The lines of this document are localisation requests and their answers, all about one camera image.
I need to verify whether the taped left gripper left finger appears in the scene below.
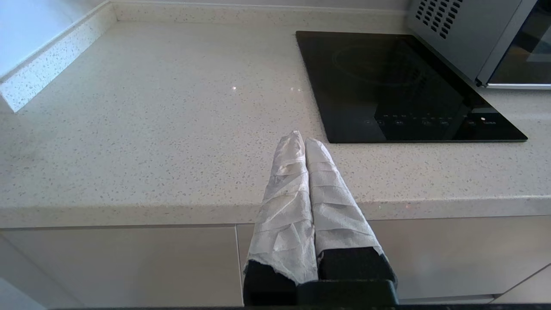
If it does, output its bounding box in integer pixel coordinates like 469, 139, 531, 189
242, 130, 319, 305

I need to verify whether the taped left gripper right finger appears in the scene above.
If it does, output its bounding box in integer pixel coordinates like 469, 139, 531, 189
305, 137, 397, 282

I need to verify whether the silver black microwave oven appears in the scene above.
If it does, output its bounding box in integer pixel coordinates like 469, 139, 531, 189
406, 0, 551, 90

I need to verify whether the white cabinet front panel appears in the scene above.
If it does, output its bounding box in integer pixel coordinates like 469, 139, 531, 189
236, 214, 551, 304
0, 225, 245, 309
491, 265, 551, 304

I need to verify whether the black glass induction cooktop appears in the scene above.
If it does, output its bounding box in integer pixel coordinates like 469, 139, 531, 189
296, 30, 529, 144

